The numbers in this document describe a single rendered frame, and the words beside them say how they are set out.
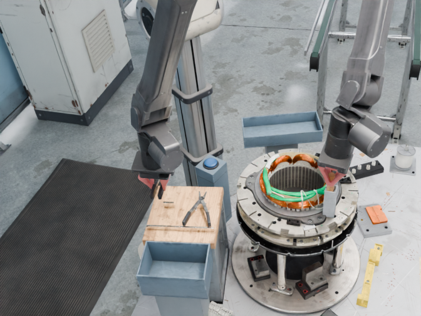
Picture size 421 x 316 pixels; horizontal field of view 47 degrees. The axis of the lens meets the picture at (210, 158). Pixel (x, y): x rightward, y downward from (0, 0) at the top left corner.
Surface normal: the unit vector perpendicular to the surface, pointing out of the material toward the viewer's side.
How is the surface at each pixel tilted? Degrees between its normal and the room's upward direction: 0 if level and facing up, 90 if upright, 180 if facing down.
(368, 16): 58
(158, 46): 83
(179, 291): 90
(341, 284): 0
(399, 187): 0
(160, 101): 114
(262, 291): 0
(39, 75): 91
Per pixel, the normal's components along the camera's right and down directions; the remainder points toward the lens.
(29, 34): -0.30, 0.65
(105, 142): -0.10, -0.75
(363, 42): -0.69, -0.11
